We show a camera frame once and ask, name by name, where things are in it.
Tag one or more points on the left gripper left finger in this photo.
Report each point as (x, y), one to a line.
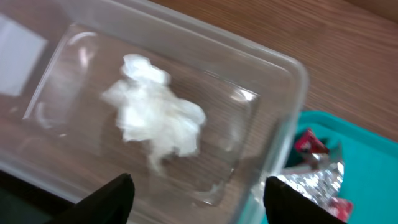
(111, 204)

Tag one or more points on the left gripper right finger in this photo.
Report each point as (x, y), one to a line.
(284, 205)

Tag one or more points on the silver foil wrapper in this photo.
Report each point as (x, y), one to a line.
(321, 182)

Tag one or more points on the red ketchup packet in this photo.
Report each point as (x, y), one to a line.
(308, 143)

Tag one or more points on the white napkin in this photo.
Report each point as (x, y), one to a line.
(148, 111)

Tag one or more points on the black plastic tray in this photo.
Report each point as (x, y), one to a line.
(23, 203)

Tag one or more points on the teal serving tray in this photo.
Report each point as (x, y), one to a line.
(368, 193)

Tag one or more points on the clear plastic bin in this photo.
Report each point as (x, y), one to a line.
(58, 134)

